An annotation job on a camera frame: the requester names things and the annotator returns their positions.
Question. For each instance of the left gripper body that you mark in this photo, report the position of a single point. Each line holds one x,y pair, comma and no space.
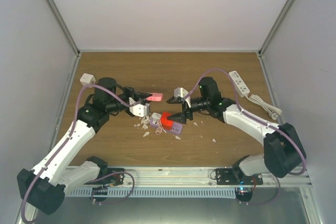
113,106

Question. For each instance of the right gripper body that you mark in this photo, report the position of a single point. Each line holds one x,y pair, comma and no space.
205,103

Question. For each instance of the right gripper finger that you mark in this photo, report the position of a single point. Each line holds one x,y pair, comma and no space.
181,117
175,100

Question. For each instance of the purple plug adapter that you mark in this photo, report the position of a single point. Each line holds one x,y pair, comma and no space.
176,127

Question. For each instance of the red plug block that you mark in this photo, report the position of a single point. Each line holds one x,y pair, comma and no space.
165,122

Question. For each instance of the pink cube socket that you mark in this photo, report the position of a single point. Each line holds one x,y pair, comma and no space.
155,97

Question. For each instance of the white cube adapter plug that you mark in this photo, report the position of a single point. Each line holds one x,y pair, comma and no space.
87,79

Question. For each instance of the white power strip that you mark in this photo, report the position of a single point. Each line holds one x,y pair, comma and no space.
240,86

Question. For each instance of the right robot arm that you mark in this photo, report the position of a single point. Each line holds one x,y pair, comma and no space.
282,147

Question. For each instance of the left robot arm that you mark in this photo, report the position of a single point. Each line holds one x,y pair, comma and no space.
48,182

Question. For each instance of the white USB charger plug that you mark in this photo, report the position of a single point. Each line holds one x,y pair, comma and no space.
156,117

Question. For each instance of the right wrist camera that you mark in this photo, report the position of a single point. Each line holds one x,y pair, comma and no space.
181,96

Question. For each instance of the aluminium rail frame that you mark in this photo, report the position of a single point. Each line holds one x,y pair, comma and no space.
204,177

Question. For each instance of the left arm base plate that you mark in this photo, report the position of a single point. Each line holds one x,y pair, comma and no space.
110,178

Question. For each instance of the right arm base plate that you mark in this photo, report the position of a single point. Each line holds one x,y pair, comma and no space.
225,176

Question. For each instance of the slotted cable duct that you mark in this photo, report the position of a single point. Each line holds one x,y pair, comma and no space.
143,192

